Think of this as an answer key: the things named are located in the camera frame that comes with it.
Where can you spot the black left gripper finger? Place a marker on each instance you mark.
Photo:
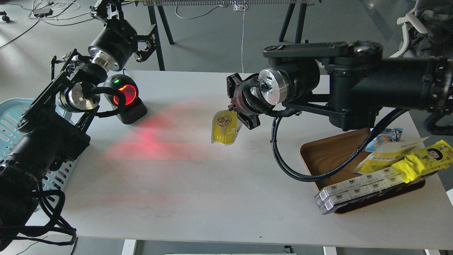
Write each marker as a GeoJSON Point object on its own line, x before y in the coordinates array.
{"type": "Point", "coordinates": [150, 45]}
{"type": "Point", "coordinates": [100, 10]}

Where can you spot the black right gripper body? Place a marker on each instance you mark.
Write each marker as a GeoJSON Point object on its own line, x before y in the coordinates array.
{"type": "Point", "coordinates": [235, 89]}

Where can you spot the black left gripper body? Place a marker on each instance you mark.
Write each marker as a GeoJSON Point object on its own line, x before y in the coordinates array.
{"type": "Point", "coordinates": [115, 40]}

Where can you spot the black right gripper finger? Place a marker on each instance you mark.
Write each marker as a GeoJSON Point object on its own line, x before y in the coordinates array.
{"type": "Point", "coordinates": [249, 118]}
{"type": "Point", "coordinates": [233, 106]}

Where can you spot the yellow white nut snack pouch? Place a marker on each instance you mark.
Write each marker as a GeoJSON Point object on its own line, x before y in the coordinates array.
{"type": "Point", "coordinates": [225, 127]}

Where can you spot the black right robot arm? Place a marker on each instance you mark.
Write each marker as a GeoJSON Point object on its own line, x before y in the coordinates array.
{"type": "Point", "coordinates": [350, 83]}

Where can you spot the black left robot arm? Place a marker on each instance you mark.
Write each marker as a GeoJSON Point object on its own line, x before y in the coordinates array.
{"type": "Point", "coordinates": [80, 96]}

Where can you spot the clear white long snack box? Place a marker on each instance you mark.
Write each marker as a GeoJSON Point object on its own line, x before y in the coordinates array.
{"type": "Point", "coordinates": [357, 189]}

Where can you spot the light blue plastic basket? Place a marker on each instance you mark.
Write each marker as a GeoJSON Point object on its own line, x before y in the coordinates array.
{"type": "Point", "coordinates": [48, 141]}

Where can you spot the blue cartoon snack bag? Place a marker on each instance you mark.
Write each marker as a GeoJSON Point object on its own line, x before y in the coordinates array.
{"type": "Point", "coordinates": [386, 136]}

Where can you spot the yellow cartoon face snack bag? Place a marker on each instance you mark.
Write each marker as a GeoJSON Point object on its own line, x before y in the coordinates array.
{"type": "Point", "coordinates": [425, 161]}

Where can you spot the black table with trestle legs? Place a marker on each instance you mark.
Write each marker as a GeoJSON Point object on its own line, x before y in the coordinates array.
{"type": "Point", "coordinates": [220, 39]}

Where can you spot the black barcode scanner red window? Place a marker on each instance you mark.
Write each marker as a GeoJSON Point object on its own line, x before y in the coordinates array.
{"type": "Point", "coordinates": [134, 109]}

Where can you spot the brown wooden tray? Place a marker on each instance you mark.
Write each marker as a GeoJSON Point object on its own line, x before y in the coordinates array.
{"type": "Point", "coordinates": [326, 154]}

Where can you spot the white table leg right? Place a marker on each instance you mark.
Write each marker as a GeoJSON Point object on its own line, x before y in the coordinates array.
{"type": "Point", "coordinates": [328, 250]}

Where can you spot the white table leg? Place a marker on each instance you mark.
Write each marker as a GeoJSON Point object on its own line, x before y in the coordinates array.
{"type": "Point", "coordinates": [129, 247]}
{"type": "Point", "coordinates": [328, 250]}

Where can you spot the white table leg left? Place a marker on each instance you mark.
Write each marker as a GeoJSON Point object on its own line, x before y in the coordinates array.
{"type": "Point", "coordinates": [129, 247]}

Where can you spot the dark clothing on chair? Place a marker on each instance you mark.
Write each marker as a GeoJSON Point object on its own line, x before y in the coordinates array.
{"type": "Point", "coordinates": [437, 18]}

